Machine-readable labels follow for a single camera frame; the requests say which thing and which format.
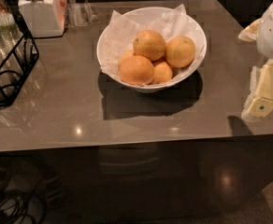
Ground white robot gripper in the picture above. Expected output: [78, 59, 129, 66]
[238, 3, 273, 122]

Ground white ceramic bowl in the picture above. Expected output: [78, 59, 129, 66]
[96, 6, 208, 94]

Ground partly hidden back orange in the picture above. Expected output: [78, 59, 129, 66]
[118, 49, 134, 66]

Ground small front right orange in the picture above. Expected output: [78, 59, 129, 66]
[151, 61, 173, 84]

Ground white paper bowl liner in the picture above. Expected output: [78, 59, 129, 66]
[99, 3, 206, 86]

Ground white lidded jar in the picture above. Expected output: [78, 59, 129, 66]
[18, 0, 66, 38]

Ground clear acrylic stand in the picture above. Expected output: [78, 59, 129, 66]
[68, 0, 100, 26]

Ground black cables on floor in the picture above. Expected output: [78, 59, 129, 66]
[0, 184, 49, 224]

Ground black wire rack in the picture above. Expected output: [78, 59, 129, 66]
[0, 0, 39, 106]

